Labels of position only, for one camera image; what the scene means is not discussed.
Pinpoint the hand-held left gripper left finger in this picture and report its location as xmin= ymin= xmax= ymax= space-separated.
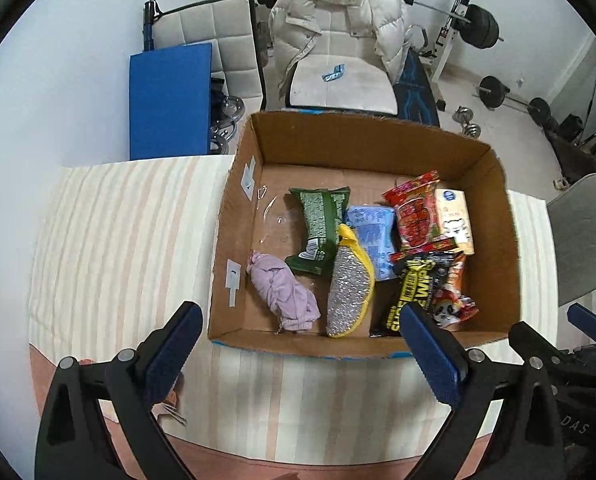
xmin=34 ymin=301 xmax=205 ymax=480

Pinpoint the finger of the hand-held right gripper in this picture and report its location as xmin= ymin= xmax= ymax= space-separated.
xmin=508 ymin=322 xmax=564 ymax=367
xmin=567 ymin=304 xmax=596 ymax=343

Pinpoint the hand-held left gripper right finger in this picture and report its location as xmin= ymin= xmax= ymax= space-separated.
xmin=400 ymin=302 xmax=564 ymax=480

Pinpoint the red panda print packet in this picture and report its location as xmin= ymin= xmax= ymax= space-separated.
xmin=430 ymin=252 xmax=480 ymax=331

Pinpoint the black yellow wipes packet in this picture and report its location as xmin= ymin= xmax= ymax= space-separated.
xmin=369 ymin=250 xmax=456 ymax=338

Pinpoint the yellow silver scouring sponge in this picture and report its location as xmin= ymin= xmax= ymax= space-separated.
xmin=325 ymin=224 xmax=376 ymax=339

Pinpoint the purple cloth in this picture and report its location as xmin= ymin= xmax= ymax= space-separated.
xmin=246 ymin=251 xmax=323 ymax=334

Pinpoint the cream milk carton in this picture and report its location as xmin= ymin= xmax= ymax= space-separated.
xmin=435 ymin=188 xmax=476 ymax=256

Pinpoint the blue tissue pack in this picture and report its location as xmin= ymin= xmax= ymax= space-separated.
xmin=345 ymin=205 xmax=399 ymax=281

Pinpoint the red snack packet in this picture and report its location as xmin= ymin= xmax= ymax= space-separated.
xmin=382 ymin=170 xmax=458 ymax=253

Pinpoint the green packet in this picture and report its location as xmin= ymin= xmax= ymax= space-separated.
xmin=284 ymin=186 xmax=352 ymax=276

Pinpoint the cardboard box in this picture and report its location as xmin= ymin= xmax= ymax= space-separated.
xmin=207 ymin=110 xmax=524 ymax=361

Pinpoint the grey shell chair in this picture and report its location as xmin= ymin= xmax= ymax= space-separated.
xmin=546 ymin=172 xmax=596 ymax=308

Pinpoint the striped cat print tablecloth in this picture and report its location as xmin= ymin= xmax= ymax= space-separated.
xmin=26 ymin=155 xmax=561 ymax=463

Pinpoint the small black barbell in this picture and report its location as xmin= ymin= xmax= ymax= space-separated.
xmin=477 ymin=75 xmax=551 ymax=128

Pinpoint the blue foam mat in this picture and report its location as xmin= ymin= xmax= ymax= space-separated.
xmin=129 ymin=42 xmax=213 ymax=161

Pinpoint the black blue workout bench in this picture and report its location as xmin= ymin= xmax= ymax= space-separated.
xmin=395 ymin=25 xmax=441 ymax=128

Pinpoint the white padded chair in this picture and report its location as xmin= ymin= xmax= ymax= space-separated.
xmin=285 ymin=55 xmax=399 ymax=116

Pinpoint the black barbell on rack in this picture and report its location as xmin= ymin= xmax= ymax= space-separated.
xmin=235 ymin=0 xmax=504 ymax=51

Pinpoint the white puffer jacket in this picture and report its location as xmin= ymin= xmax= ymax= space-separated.
xmin=268 ymin=0 xmax=413 ymax=91

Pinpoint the white quilted chair black frame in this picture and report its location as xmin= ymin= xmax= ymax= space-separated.
xmin=142 ymin=0 xmax=266 ymax=111

